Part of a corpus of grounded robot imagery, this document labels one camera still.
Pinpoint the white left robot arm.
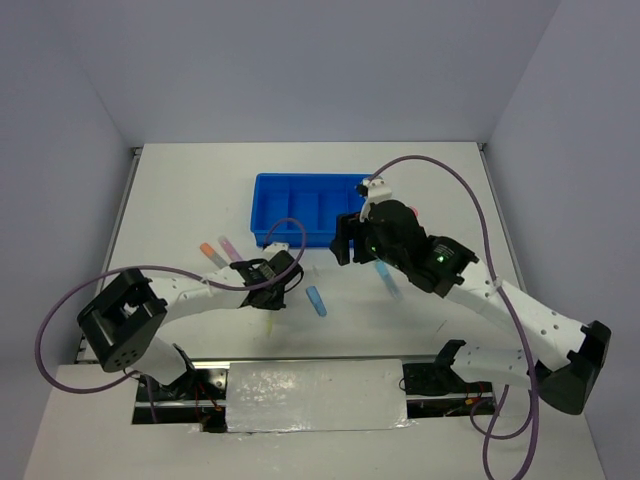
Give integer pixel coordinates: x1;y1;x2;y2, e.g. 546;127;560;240
77;248;304;399

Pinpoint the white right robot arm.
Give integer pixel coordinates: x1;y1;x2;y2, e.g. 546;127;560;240
330;200;611;415

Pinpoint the light blue highlighter right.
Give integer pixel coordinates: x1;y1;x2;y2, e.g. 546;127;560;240
375;261;403;301

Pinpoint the purple highlighter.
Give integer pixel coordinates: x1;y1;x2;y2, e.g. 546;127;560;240
218;235;243;263

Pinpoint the blue compartment tray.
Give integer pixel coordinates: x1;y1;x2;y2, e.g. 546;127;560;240
250;173;368;248

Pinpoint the orange highlighter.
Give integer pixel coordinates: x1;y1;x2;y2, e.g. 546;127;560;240
199;243;228;269

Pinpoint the blue highlighter near centre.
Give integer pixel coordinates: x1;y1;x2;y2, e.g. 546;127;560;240
305;286;327;317

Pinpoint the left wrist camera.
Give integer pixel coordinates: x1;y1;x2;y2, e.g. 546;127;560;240
263;242;289;255

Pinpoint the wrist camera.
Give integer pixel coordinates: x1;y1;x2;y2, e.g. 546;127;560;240
356;177;393;222
263;242;289;255

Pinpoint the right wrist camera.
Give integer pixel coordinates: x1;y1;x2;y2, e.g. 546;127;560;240
356;177;393;222

